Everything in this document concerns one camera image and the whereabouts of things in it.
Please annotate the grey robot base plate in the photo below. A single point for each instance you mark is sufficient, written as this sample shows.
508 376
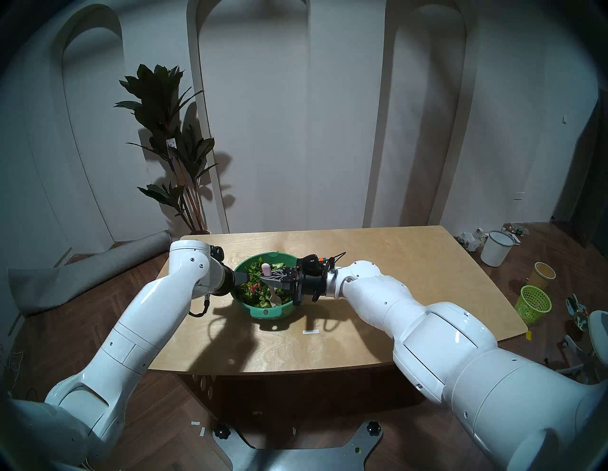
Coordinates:
294 458

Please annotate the pale pink plastic spoon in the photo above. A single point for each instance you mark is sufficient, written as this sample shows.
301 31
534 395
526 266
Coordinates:
266 269

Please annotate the pale clutter pile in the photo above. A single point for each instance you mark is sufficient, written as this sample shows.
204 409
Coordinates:
470 240

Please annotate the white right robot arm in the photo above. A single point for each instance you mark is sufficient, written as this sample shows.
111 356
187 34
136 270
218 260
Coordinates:
451 356

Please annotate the tall dark green plant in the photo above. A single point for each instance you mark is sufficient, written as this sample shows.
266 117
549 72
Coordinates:
159 104

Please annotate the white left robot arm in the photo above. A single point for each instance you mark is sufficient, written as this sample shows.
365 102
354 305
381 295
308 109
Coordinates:
133 342

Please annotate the rolled grey mat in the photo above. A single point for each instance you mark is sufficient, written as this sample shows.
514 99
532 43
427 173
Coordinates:
80 273

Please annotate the green salad bowl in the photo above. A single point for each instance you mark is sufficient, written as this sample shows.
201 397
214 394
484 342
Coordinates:
266 312

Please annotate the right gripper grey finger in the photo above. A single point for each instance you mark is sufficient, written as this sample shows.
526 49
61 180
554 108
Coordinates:
282 285
285 274

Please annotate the tan paper cup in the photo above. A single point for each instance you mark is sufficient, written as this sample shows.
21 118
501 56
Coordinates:
542 275

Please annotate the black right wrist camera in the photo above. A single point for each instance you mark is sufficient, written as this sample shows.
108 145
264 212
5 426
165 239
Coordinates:
311 261

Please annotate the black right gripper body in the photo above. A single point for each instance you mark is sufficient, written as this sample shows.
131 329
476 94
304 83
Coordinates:
309 286

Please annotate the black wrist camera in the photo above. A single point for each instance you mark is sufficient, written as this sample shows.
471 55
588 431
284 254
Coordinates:
311 261
216 252

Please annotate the white office chair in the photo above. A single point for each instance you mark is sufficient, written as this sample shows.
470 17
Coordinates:
598 337

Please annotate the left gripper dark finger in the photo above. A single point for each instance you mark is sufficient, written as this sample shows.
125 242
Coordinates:
240 278

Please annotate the dark clutter pile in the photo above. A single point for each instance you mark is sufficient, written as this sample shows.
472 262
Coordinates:
513 230

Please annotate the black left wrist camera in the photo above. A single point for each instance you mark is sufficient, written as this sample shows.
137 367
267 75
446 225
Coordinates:
216 252

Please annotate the chopped vegetable salad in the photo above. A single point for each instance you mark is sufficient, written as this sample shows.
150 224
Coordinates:
251 289

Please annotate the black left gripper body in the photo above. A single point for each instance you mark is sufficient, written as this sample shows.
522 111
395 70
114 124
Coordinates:
224 280

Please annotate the black base knob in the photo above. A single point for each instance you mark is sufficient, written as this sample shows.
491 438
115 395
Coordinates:
221 431
374 427

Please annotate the green mesh basket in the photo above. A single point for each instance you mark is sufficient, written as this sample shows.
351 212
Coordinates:
533 304

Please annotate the white bucket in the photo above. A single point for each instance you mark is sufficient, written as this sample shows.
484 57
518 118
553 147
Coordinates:
496 251

